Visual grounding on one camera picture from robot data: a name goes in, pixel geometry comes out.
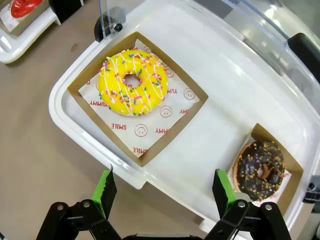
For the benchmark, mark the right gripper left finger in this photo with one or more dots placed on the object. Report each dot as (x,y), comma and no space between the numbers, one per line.
(105,195)

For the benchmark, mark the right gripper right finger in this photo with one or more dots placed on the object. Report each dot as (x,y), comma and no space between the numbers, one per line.
(222,195)

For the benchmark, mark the chocolate nut donut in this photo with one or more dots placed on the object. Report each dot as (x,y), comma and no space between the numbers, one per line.
(272,155)

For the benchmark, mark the printed paper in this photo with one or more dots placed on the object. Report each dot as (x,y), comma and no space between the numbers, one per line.
(287,175)
(160,125)
(7,20)

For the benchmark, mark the chocolate glazed donut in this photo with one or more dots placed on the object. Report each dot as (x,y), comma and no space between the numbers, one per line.
(295,182)

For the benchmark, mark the printed paper under yellow donut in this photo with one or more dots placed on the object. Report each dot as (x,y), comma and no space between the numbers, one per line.
(160,125)

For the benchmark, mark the yellow sprinkled donut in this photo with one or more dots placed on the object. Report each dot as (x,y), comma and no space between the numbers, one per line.
(112,82)
(85,78)

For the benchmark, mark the red glazed donut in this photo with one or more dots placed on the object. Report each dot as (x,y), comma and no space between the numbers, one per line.
(27,25)
(25,7)

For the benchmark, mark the printed paper under red donut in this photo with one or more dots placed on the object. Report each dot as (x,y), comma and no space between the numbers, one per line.
(7,20)

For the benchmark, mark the white display tray base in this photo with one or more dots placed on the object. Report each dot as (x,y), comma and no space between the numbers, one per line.
(200,125)
(25,47)

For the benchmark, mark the black lid hinge knob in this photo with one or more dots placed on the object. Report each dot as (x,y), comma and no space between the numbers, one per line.
(100,27)
(312,192)

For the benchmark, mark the clear display lid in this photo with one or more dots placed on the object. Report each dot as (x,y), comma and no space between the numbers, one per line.
(262,37)

